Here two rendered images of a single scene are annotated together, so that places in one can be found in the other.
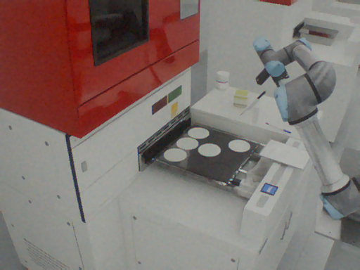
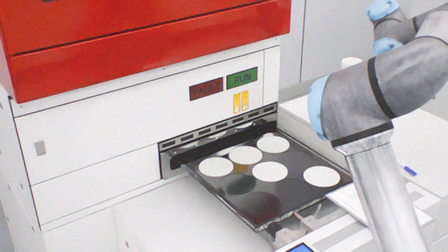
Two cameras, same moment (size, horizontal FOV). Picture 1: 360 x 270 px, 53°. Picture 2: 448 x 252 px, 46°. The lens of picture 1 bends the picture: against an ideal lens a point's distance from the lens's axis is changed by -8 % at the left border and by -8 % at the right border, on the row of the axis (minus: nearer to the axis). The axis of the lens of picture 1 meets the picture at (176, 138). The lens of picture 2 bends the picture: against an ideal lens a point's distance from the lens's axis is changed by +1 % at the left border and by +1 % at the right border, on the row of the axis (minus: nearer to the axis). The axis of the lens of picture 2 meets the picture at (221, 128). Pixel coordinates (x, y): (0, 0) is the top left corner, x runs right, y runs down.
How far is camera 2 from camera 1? 0.63 m
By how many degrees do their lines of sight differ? 22
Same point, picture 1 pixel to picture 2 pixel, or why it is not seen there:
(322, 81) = (395, 73)
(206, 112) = (296, 117)
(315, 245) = not seen: outside the picture
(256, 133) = not seen: hidden behind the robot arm
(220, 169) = (263, 204)
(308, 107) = (360, 120)
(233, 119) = not seen: hidden behind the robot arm
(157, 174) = (188, 189)
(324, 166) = (385, 242)
